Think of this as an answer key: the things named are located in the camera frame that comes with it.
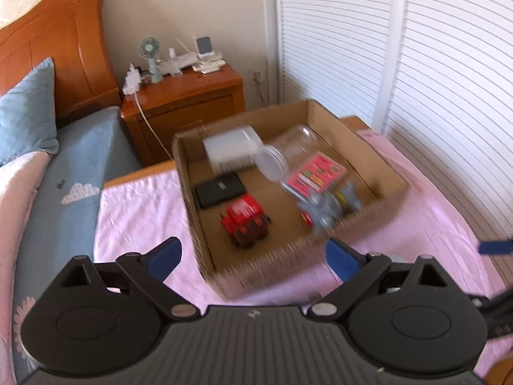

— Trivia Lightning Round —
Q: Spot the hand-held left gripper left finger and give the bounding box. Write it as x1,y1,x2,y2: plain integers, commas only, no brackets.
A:
60,236,199,321

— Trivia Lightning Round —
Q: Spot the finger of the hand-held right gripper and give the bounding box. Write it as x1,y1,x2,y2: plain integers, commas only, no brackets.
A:
479,240,513,255
469,289,513,341

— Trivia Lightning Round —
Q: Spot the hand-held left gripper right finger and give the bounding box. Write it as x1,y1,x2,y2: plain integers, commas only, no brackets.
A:
307,237,451,321

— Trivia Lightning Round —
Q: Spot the grey toy robot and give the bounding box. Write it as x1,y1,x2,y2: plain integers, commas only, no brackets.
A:
297,182,365,235

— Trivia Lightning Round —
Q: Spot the brown cardboard box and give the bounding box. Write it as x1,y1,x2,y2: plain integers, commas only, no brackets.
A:
172,99,409,301

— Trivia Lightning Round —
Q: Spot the black square box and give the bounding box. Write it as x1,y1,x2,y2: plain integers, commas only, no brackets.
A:
194,172,247,209

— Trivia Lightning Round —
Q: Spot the red toy truck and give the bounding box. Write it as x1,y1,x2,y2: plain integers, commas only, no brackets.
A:
220,193,272,248

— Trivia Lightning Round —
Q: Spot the clear plastic jar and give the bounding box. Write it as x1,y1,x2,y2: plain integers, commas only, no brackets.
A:
256,125,321,182

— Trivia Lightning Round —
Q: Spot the white bottle with green label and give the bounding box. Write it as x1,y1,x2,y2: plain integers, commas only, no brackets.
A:
202,125,264,175

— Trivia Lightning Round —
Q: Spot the blue floral bed sheet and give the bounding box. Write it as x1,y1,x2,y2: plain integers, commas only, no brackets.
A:
12,106,143,370

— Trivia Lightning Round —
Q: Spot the white louvered closet door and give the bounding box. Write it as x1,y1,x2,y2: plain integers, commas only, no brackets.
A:
274,0,405,133
381,0,513,249

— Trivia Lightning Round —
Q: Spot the wooden nightstand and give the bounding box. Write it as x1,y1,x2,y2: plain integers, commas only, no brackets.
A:
120,64,246,168

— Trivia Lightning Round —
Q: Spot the pink quilt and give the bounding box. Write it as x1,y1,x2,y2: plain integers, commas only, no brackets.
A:
0,150,51,385

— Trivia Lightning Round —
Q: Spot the white plastic holder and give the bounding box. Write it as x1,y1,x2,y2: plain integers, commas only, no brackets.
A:
159,57,197,77

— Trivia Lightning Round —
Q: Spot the blue pillow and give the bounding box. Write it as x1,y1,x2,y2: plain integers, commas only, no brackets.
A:
0,57,60,167

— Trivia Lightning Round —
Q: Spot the small green desk fan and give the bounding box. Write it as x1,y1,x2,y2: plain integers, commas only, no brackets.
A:
138,37,163,84

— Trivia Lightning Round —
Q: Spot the white monitor with dark screen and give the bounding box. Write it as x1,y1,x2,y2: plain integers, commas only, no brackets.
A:
195,36,213,59

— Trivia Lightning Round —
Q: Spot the wooden bed headboard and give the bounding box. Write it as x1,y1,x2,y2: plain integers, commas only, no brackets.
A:
0,0,122,129

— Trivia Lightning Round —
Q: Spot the white charging cable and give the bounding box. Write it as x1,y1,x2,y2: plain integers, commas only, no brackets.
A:
134,92,174,162

